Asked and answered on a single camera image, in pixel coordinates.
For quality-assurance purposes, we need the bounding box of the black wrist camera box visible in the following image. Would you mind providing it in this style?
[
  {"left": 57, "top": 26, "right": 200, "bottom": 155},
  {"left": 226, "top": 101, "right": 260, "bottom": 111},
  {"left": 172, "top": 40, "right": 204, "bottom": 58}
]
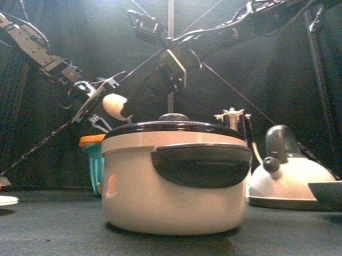
[{"left": 125, "top": 8, "right": 171, "bottom": 48}]

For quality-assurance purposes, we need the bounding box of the thin diagonal frame brace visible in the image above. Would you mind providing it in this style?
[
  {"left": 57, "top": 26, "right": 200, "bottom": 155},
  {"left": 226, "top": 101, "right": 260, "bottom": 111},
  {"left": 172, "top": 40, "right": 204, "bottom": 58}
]
[
  {"left": 171, "top": 0, "right": 278, "bottom": 126},
  {"left": 0, "top": 46, "right": 172, "bottom": 178}
]

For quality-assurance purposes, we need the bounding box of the metal frame pole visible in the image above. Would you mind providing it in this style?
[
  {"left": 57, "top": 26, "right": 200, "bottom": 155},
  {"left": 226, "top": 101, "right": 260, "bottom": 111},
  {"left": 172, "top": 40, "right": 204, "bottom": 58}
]
[{"left": 167, "top": 0, "right": 176, "bottom": 114}]

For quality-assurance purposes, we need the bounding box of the white plate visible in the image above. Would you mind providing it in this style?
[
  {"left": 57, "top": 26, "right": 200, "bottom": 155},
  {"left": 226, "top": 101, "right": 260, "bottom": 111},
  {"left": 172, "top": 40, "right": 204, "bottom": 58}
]
[{"left": 0, "top": 195, "right": 20, "bottom": 207}]

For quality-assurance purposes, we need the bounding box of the dark grey pan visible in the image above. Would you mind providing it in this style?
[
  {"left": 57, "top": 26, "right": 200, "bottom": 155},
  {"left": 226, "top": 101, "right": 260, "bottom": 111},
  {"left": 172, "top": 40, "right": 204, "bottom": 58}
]
[{"left": 307, "top": 180, "right": 342, "bottom": 213}]

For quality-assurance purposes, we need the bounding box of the teal cup with orange lid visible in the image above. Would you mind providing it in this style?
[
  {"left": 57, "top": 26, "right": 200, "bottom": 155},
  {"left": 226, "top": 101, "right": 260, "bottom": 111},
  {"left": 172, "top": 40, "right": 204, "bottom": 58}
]
[{"left": 79, "top": 133, "right": 108, "bottom": 196}]

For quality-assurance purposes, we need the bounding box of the black pot lid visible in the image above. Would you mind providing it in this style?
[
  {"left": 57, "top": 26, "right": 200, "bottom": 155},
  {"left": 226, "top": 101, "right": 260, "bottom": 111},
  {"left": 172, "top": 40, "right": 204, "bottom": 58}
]
[{"left": 103, "top": 112, "right": 247, "bottom": 141}]

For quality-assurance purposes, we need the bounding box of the dark frame pole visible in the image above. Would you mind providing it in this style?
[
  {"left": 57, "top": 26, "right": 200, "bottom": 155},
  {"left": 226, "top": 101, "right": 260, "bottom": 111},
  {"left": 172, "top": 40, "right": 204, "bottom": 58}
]
[{"left": 303, "top": 8, "right": 337, "bottom": 164}]

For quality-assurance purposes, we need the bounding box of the white and black utensil stand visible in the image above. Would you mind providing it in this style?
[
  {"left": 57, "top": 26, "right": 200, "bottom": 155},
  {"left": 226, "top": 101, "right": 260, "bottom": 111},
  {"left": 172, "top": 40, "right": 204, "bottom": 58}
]
[{"left": 214, "top": 106, "right": 259, "bottom": 158}]

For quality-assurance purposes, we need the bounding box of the white pot with black handle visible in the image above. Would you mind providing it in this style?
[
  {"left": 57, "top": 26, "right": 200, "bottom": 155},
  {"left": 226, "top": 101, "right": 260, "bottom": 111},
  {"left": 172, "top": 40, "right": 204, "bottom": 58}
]
[{"left": 100, "top": 130, "right": 254, "bottom": 237}]

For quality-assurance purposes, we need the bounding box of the white toy egg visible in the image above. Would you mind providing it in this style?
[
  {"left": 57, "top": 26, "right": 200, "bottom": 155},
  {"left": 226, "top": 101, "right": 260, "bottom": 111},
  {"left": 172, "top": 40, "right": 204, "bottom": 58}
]
[{"left": 101, "top": 93, "right": 131, "bottom": 122}]

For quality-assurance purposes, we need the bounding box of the white kettle with grey handle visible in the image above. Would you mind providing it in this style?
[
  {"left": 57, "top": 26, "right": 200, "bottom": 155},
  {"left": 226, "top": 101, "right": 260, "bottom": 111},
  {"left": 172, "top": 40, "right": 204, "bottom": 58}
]
[{"left": 247, "top": 124, "right": 338, "bottom": 212}]

